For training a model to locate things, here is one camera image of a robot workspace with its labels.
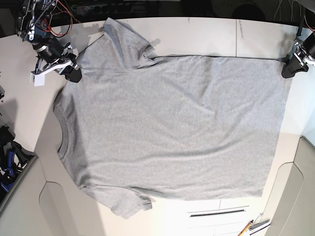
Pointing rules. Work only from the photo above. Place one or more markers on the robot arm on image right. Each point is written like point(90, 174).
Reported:
point(309, 42)

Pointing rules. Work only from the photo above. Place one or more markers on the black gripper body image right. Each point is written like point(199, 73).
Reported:
point(303, 55)

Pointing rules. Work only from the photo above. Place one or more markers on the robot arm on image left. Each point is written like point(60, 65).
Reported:
point(33, 26)

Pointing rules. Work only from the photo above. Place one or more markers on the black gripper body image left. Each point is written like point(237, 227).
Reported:
point(51, 54)

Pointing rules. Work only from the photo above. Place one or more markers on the grey T-shirt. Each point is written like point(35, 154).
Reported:
point(187, 127)

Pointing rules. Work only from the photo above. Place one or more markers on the white camera box image left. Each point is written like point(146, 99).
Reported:
point(37, 80)

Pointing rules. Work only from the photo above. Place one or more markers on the yellow pencil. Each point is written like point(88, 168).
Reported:
point(245, 228)

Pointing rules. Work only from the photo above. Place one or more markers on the blue black clamp tool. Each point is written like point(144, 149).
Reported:
point(13, 159)

